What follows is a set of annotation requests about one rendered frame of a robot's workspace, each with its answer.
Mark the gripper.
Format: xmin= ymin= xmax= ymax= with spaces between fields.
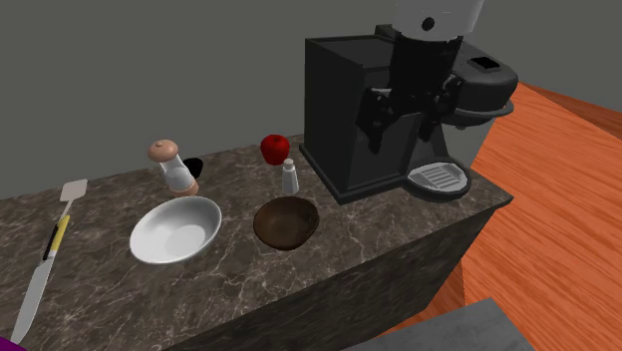
xmin=356 ymin=34 xmax=465 ymax=155

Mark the black coffee machine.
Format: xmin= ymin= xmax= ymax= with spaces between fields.
xmin=298 ymin=24 xmax=519 ymax=205

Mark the small white salt shaker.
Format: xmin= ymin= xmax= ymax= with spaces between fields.
xmin=281 ymin=158 xmax=300 ymax=196

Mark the red apple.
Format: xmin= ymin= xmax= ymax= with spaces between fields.
xmin=259 ymin=134 xmax=292 ymax=167

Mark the dark brown bowl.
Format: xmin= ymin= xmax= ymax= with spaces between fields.
xmin=252 ymin=195 xmax=321 ymax=252

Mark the small black object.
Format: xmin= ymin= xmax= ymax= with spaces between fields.
xmin=183 ymin=157 xmax=205 ymax=180

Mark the white bowl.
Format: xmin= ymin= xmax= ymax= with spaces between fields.
xmin=128 ymin=194 xmax=223 ymax=266

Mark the grey spatula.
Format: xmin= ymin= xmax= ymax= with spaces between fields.
xmin=58 ymin=178 xmax=89 ymax=221

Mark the purple object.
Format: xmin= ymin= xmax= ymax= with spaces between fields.
xmin=0 ymin=334 xmax=28 ymax=351

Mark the yellow handled knife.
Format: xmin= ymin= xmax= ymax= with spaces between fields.
xmin=9 ymin=214 xmax=72 ymax=345

